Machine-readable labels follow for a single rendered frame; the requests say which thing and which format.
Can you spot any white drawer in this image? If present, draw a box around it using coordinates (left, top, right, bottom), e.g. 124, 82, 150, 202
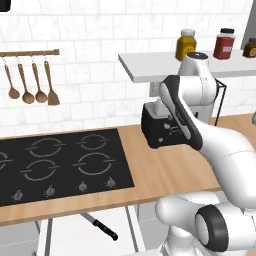
33, 203, 148, 256

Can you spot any black toaster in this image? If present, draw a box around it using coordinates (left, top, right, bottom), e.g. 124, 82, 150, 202
140, 100, 198, 150

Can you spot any black hob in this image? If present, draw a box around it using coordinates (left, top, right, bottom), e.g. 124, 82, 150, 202
0, 127, 136, 208

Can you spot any wooden spatula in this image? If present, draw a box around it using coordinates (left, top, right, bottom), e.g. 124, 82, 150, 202
43, 60, 61, 107

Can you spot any yellow jar with white lid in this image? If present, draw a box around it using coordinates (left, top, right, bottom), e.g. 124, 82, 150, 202
175, 28, 198, 62

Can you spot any small wooden spoon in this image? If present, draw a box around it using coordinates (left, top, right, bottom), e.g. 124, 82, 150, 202
2, 63, 21, 100

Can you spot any red jar with black lid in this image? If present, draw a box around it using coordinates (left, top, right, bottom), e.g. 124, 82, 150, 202
212, 27, 236, 61

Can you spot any brown jar with black lid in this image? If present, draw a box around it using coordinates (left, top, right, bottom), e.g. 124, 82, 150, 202
242, 37, 256, 59

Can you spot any grey cupboard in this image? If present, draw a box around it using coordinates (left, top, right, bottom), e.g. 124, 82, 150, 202
244, 0, 256, 51

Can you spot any black extractor hood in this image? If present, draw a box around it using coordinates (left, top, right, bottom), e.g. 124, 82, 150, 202
0, 0, 12, 13

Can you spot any white wall shelf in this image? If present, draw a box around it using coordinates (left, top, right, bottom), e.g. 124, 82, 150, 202
117, 49, 256, 84

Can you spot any black wire stand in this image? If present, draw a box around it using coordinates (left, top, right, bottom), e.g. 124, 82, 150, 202
212, 77, 228, 127

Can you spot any black-handled knife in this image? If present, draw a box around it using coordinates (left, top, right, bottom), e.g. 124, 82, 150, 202
79, 213, 120, 242

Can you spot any wooden tool rail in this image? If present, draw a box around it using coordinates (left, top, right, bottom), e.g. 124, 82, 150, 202
0, 48, 61, 58

